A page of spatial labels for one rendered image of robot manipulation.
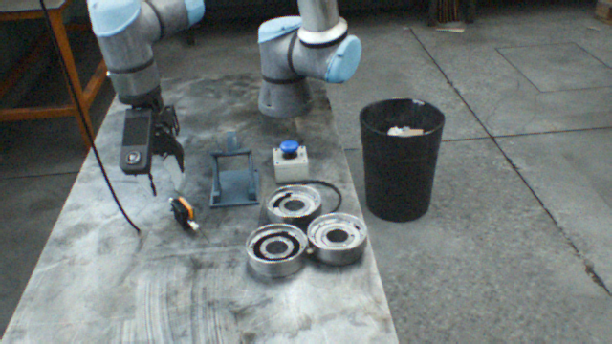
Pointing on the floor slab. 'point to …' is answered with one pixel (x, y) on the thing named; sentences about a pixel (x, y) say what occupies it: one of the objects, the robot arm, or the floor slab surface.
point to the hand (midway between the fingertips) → (164, 191)
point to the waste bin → (400, 156)
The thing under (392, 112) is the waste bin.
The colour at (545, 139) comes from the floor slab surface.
